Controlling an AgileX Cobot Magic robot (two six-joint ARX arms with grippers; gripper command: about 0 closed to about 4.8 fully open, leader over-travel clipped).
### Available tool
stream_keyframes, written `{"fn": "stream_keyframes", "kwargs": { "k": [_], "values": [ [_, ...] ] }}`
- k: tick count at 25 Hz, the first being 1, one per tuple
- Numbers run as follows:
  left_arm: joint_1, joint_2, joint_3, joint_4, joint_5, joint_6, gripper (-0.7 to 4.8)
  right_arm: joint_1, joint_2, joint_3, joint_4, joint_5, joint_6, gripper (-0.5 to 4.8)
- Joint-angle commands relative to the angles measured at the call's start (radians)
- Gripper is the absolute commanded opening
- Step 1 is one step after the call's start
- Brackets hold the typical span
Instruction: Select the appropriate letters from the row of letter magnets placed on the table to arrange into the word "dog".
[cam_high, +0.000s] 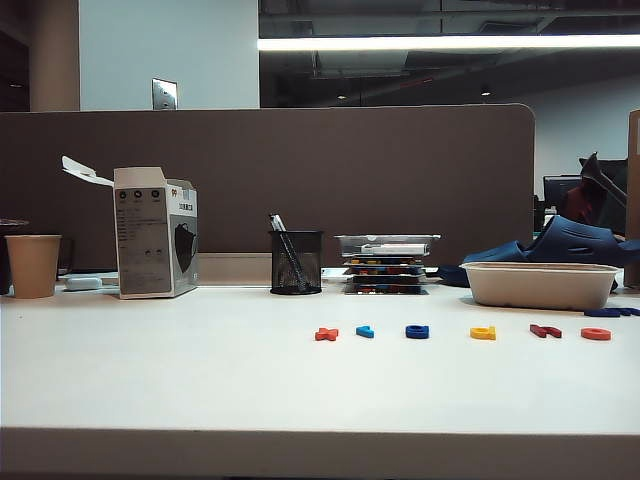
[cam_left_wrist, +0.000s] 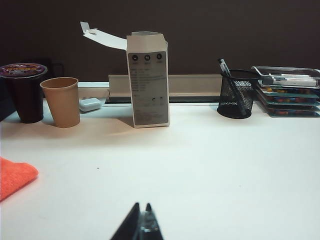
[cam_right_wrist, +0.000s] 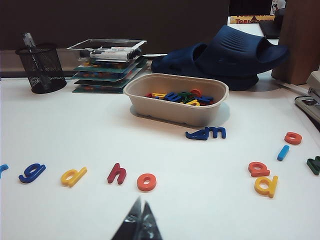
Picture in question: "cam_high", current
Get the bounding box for dark blue letter magnet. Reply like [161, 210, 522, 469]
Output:
[583, 307, 640, 318]

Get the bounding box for black mesh pen holder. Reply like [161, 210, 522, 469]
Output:
[268, 229, 325, 296]

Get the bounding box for black white pen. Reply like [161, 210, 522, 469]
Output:
[268, 213, 309, 291]

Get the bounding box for clear plastic tray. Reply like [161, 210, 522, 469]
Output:
[333, 232, 442, 260]

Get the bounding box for brown desk partition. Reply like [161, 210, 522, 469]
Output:
[0, 102, 537, 274]

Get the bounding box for white grey mask box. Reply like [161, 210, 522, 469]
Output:
[61, 154, 200, 300]

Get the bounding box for blue rubber slipper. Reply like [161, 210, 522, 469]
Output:
[437, 239, 531, 288]
[519, 214, 640, 269]

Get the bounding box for beige oval container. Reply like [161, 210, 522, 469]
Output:
[459, 261, 620, 311]

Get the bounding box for ceiling light strip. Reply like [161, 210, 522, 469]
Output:
[257, 33, 640, 52]

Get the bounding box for computer monitor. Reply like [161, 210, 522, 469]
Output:
[543, 174, 584, 214]

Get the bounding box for small white case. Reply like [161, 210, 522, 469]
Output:
[64, 276, 104, 292]

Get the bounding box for person in red clothing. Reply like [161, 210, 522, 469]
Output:
[558, 180, 604, 226]

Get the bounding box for grey angled object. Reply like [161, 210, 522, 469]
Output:
[578, 151, 629, 207]

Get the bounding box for brown paper cup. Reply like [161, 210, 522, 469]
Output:
[4, 233, 63, 300]

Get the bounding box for metal wall plate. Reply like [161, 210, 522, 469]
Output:
[151, 77, 179, 111]

